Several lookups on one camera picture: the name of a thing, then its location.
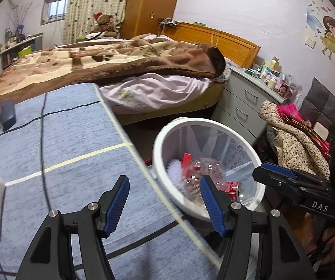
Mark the cluttered white shelf desk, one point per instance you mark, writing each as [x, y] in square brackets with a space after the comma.
[21, 51]

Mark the pink patterned cloth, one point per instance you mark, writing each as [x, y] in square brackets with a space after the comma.
[290, 113]

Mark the clear plastic bottle red label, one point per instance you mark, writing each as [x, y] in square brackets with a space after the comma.
[211, 172]

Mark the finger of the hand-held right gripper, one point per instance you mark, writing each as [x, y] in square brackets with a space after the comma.
[281, 169]
[275, 180]

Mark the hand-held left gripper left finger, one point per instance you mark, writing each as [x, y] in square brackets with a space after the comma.
[117, 202]

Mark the dark grey cushioned chair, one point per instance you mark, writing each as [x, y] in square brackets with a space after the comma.
[325, 99]

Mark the brown teddy bear red hat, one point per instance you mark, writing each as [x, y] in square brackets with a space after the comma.
[104, 22]

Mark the barred window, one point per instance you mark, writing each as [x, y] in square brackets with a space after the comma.
[55, 8]

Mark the grey nightstand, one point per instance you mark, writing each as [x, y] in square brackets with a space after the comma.
[243, 105]

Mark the white wall switch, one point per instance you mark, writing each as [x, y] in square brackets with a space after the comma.
[310, 41]

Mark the white bin with mesh liner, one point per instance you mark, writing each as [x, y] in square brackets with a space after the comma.
[161, 140]

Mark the pile of clothes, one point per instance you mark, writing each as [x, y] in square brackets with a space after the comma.
[290, 145]

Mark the patterned curtain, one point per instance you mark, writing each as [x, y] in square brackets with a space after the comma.
[97, 3]

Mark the pink bedsheet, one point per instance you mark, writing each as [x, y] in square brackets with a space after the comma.
[155, 90]

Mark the purple flower branches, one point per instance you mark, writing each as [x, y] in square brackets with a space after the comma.
[20, 17]

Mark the red cardboard box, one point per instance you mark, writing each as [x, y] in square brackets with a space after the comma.
[189, 163]

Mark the wooden headboard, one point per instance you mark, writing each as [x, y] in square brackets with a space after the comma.
[231, 43]

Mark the cartoon children wall sticker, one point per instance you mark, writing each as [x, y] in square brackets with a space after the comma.
[330, 32]

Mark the bed with brown blanket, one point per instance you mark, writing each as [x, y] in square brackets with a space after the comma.
[82, 61]

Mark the group of toiletry bottles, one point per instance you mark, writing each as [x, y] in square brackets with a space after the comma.
[272, 78]

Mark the power strip with plugs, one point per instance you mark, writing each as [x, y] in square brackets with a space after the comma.
[170, 22]

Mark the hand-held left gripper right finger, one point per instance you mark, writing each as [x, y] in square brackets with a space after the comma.
[211, 207]

